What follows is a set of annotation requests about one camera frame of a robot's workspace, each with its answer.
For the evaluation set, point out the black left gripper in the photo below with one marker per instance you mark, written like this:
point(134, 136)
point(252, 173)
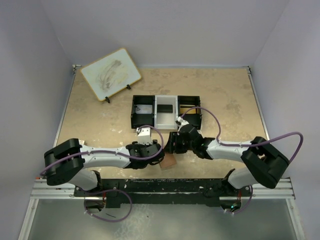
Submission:
point(140, 145)

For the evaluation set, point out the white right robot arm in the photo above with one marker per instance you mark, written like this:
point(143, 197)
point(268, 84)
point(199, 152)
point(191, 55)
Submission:
point(264, 164)

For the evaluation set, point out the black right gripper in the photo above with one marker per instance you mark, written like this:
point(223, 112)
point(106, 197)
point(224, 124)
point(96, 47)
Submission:
point(174, 138)

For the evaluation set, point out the white middle bin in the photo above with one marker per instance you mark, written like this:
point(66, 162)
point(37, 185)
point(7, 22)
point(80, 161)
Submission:
point(166, 121)

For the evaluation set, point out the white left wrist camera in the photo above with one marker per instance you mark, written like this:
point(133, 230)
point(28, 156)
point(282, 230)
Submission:
point(144, 135)

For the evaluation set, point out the black card in bin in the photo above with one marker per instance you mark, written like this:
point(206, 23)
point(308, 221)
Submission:
point(165, 108)

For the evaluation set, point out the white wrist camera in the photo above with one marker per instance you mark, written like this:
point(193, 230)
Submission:
point(144, 135)
point(181, 122)

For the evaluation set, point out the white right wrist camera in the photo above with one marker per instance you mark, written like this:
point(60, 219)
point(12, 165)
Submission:
point(181, 122)

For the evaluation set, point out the black left bin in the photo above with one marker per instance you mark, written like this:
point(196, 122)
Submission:
point(137, 120)

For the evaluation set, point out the whiteboard with orange frame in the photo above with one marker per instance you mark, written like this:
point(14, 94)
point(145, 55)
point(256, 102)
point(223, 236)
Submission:
point(111, 74)

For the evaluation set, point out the black right bin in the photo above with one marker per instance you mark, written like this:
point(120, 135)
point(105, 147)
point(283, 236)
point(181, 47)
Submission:
point(195, 101)

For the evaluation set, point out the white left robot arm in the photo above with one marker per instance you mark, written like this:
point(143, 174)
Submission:
point(69, 161)

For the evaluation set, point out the black bin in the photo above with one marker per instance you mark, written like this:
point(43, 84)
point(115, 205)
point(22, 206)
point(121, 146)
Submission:
point(137, 120)
point(195, 101)

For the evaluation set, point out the silver card in bin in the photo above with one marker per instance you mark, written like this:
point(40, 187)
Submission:
point(143, 109)

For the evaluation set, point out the gold card in bin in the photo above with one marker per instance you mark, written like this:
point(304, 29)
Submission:
point(184, 109)

